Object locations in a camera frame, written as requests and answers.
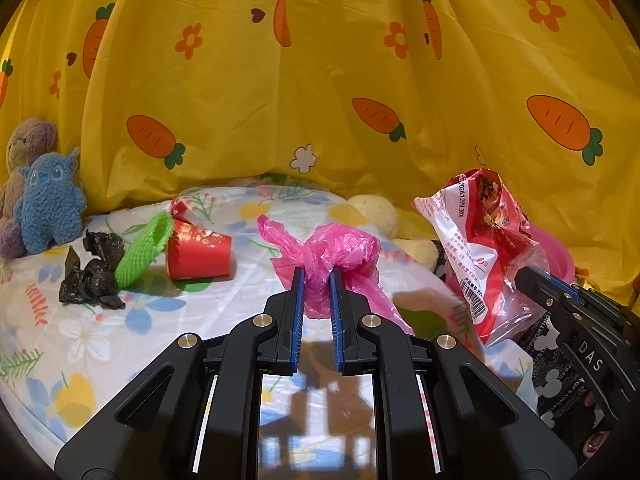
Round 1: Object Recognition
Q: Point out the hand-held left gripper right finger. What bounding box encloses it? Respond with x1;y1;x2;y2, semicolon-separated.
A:
327;266;586;480

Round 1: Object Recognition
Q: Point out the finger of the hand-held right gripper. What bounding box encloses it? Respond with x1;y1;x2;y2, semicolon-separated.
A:
512;266;576;321
552;275;626;311

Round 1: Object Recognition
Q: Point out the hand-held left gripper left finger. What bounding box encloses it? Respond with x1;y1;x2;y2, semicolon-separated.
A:
54;266;307;480

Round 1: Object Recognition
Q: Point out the pink plastic bucket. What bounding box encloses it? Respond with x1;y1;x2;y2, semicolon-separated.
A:
525;224;576;286

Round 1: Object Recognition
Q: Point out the small pink plastic bag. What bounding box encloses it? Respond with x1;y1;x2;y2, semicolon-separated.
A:
256;214;416;336

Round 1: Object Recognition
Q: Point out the red snack wrapper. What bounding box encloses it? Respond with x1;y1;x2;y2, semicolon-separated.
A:
411;169;551;346

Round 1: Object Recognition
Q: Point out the red paper cup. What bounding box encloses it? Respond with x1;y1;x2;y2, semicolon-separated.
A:
166;225;234;281

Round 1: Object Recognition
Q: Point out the green foam net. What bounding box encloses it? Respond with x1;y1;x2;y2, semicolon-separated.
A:
115;211;175;290

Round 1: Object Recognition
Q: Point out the small black plastic bag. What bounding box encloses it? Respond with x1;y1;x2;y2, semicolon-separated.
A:
59;230;127;308

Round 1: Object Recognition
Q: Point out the person's right hand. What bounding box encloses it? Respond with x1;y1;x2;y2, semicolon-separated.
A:
580;430;613;456

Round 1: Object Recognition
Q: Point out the black mouse print cloth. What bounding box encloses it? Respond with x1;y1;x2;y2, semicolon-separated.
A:
432;242;621;466

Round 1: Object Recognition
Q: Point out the pale yellow plush toy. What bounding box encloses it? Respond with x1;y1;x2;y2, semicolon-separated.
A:
346;194;441;273

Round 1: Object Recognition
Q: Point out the floral plastic table sheet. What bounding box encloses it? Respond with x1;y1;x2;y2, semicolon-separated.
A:
0;175;541;480

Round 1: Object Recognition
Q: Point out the yellow carrot print curtain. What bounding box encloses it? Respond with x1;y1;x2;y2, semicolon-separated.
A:
0;0;640;306

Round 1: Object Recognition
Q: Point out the blue plush monster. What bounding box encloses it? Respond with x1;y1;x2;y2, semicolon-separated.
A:
14;147;88;256

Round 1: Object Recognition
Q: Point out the purple teddy bear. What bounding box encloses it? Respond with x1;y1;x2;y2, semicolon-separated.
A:
0;117;58;258

